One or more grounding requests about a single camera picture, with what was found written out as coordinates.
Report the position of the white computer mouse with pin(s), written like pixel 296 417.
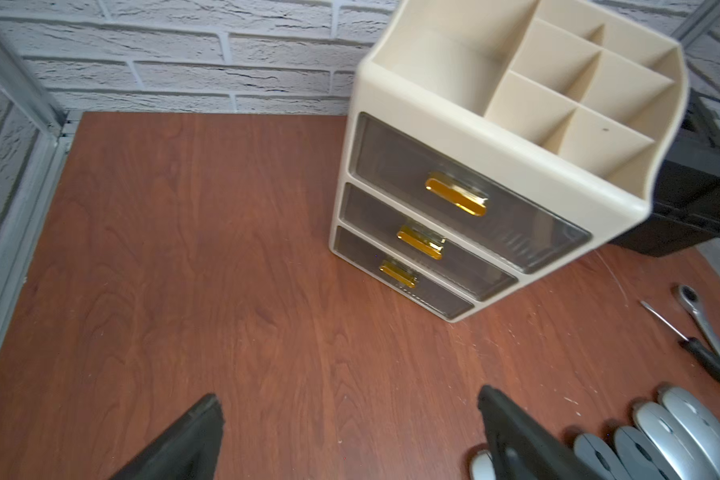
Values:
pixel 481 466

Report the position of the silver computer mouse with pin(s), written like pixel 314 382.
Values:
pixel 676 445
pixel 696 419

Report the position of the silver combination wrench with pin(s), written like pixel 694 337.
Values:
pixel 692 303

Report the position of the black plastic toolbox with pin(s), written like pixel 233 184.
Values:
pixel 686 199

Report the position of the clear bottom drawer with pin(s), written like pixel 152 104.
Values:
pixel 398 275

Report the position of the clear top drawer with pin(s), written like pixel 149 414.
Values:
pixel 504 223

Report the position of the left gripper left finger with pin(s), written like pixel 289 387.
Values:
pixel 188 449

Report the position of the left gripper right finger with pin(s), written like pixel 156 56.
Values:
pixel 519 447

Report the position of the black yellow screwdriver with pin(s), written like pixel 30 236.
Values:
pixel 709 360

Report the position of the beige drawer organizer cabinet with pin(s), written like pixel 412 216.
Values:
pixel 565 103

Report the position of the dark grey computer mouse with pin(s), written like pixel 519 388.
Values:
pixel 639 456
pixel 595 453

